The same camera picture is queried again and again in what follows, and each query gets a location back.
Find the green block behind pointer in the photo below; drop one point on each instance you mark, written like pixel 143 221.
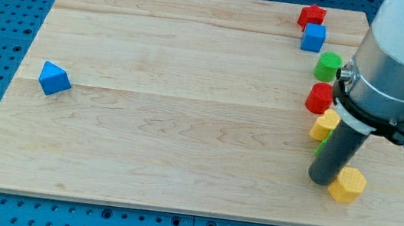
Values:
pixel 322 144

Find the blue cube block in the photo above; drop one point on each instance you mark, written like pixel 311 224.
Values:
pixel 313 37

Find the wooden board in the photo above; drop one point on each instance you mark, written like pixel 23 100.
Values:
pixel 189 106

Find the yellow heart block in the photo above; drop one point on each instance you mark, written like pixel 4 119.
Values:
pixel 322 126

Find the red star block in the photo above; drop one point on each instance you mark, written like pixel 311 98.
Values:
pixel 312 14

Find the green cylinder block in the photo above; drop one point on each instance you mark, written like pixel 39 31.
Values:
pixel 326 68

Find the grey cylindrical pointer tool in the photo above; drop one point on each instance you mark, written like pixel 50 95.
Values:
pixel 338 150

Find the red cylinder block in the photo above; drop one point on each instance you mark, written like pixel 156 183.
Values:
pixel 320 98

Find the yellow hexagon block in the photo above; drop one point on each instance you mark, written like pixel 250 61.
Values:
pixel 348 185

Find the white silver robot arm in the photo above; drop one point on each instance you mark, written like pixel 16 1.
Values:
pixel 369 90

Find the blue triangle block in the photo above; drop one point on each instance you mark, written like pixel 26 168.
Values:
pixel 53 79

